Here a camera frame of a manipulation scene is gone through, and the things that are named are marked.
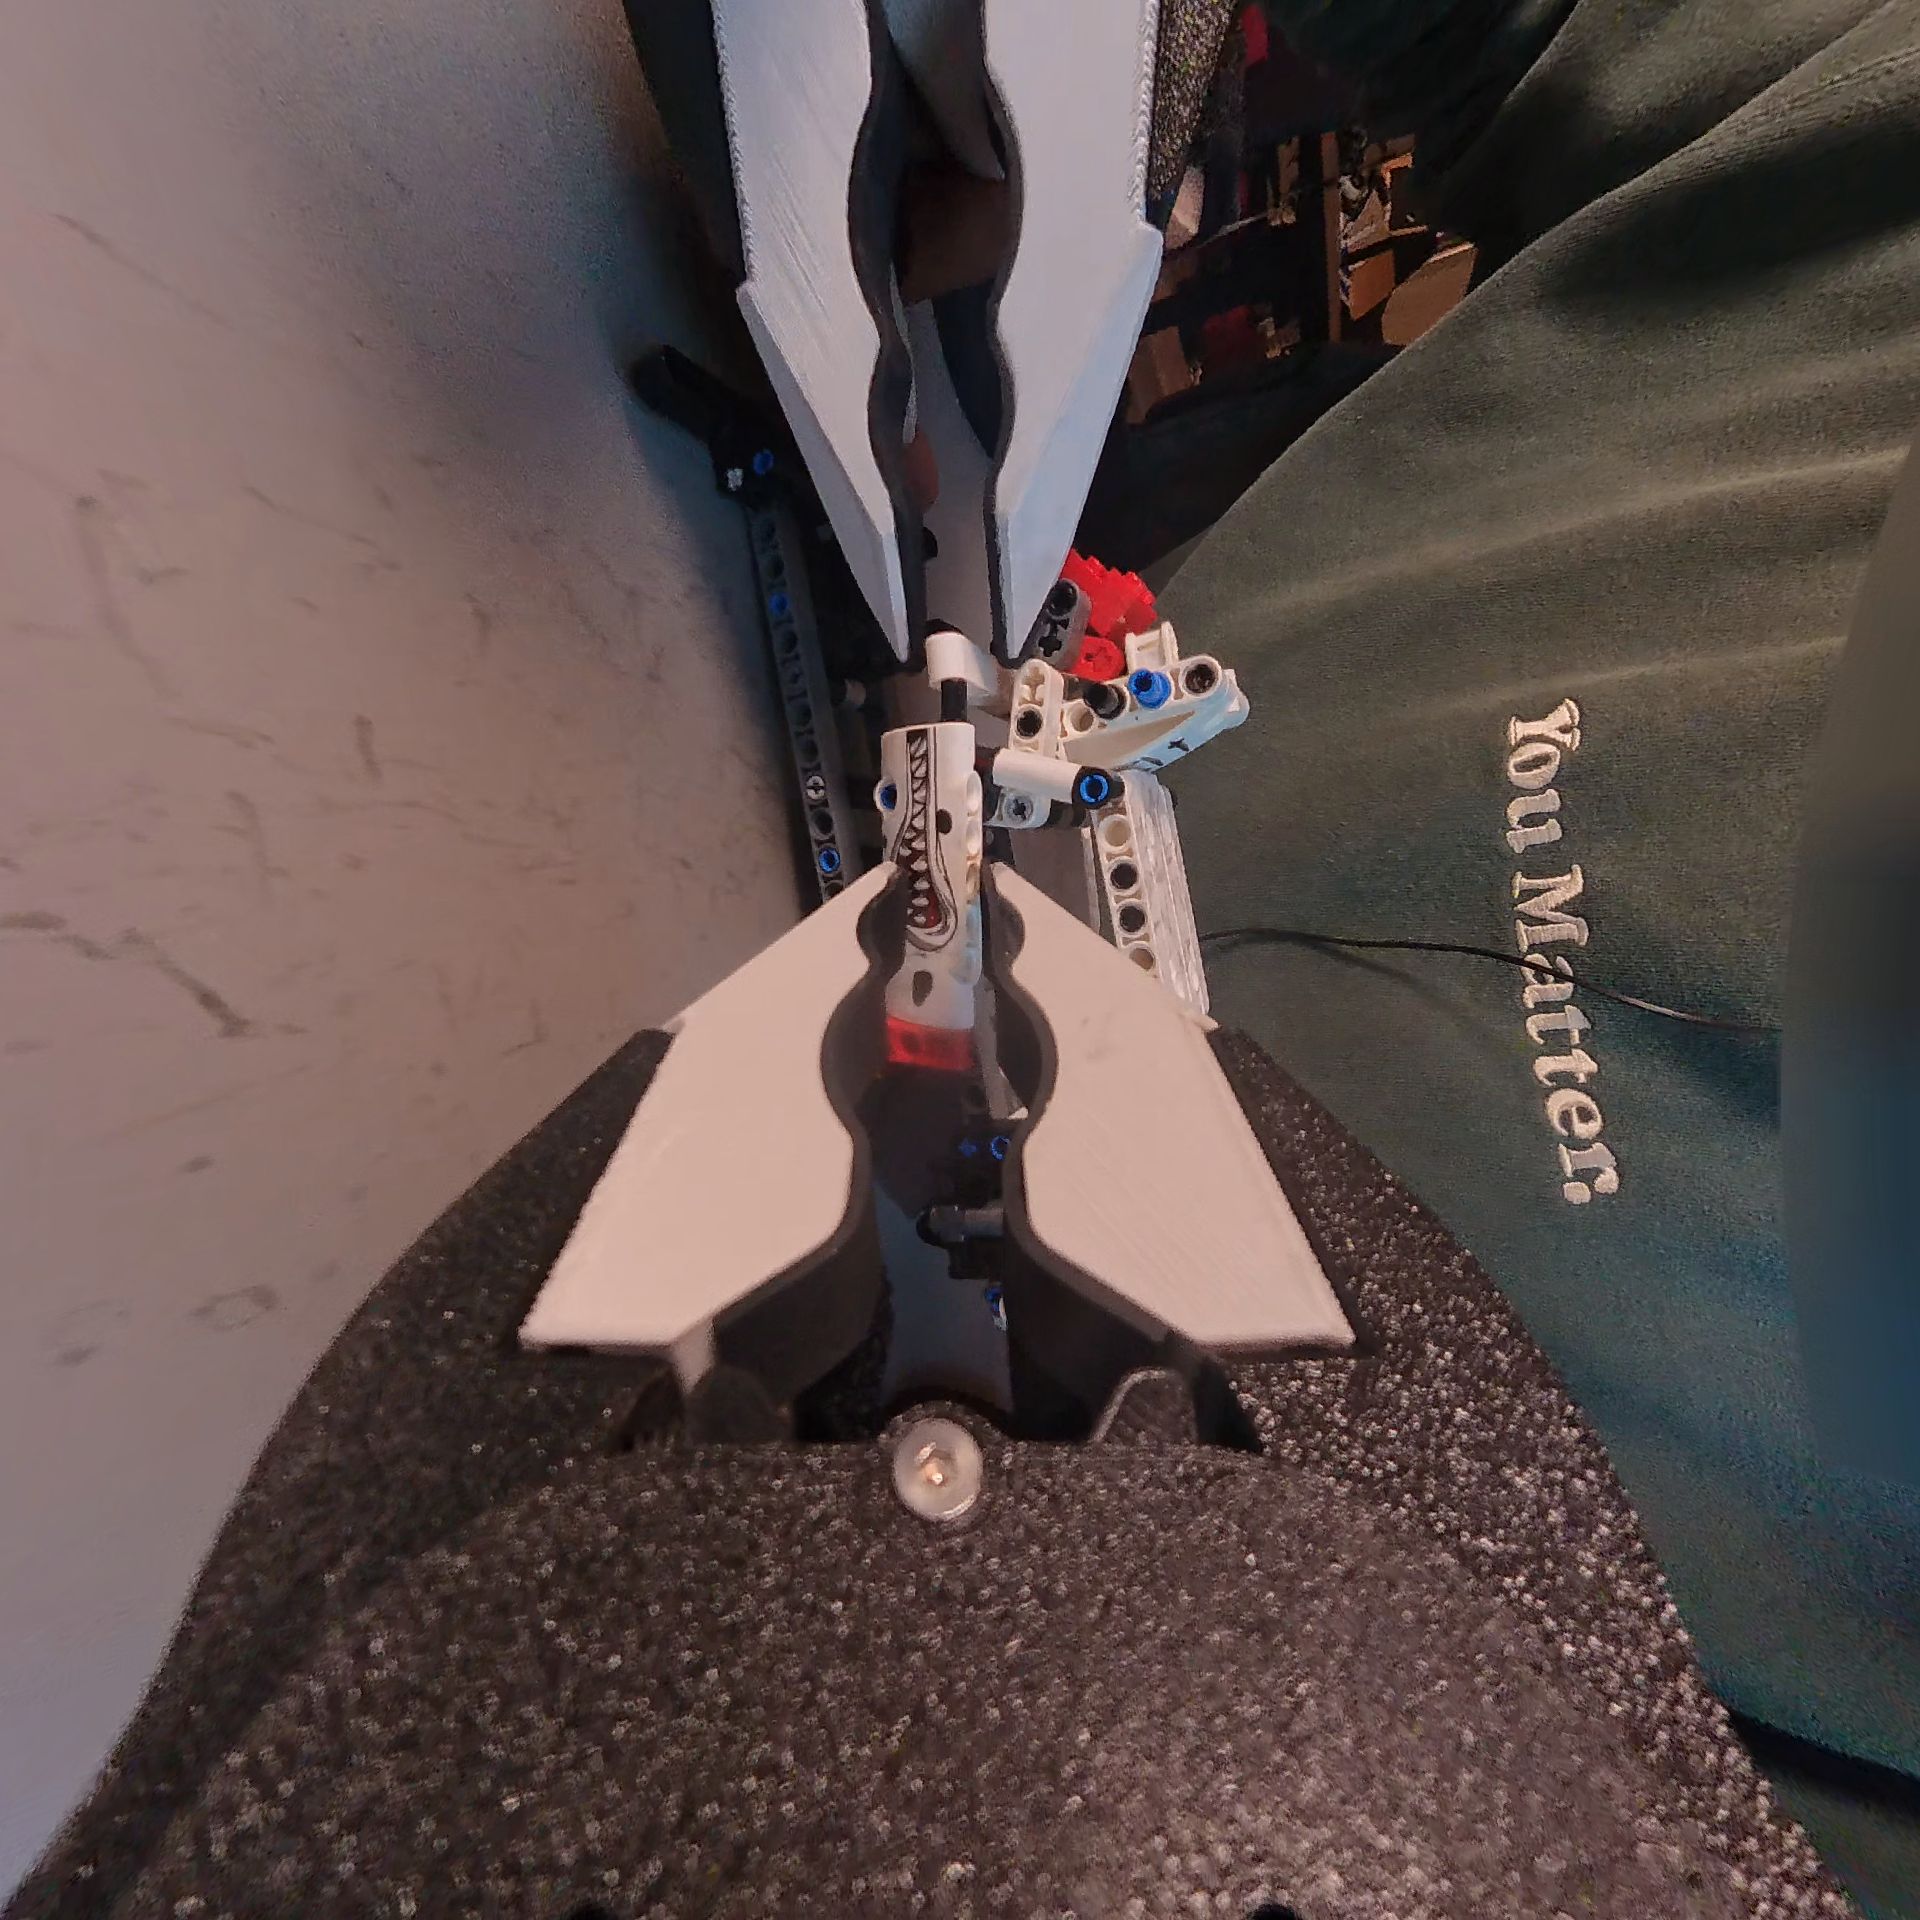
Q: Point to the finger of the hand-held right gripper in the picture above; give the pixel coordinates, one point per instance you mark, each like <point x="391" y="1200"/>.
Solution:
<point x="796" y="241"/>
<point x="1095" y="212"/>

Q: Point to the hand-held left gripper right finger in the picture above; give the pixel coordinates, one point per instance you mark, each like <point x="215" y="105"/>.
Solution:
<point x="1186" y="1184"/>

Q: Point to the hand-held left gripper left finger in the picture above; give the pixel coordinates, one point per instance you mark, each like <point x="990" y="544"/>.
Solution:
<point x="708" y="1184"/>

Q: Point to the brick-built truck model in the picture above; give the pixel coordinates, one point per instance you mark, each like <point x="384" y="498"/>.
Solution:
<point x="1126" y="723"/>

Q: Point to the person's torso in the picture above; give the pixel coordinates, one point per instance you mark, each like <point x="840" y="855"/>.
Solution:
<point x="1560" y="601"/>

